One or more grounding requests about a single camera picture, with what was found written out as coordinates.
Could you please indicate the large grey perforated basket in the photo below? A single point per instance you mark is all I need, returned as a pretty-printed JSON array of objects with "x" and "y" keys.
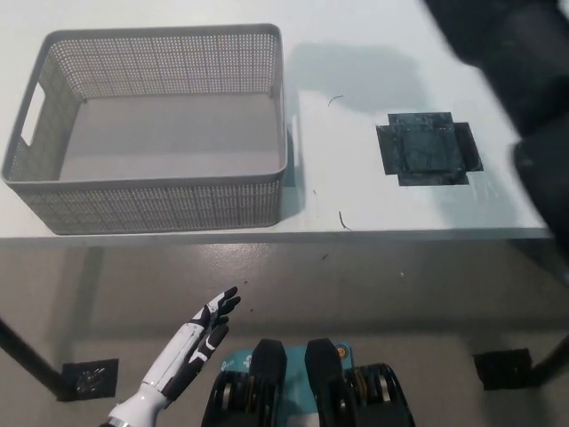
[{"x": 169, "y": 129}]

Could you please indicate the black tape patch on table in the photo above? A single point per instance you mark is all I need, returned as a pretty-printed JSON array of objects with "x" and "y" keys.
[{"x": 429, "y": 149}]

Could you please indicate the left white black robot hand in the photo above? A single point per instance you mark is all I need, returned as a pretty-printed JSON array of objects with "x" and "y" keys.
[{"x": 204, "y": 333}]

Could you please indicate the black table leg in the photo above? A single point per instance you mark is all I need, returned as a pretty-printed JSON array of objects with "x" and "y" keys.
[
  {"x": 26, "y": 351},
  {"x": 551, "y": 356}
]

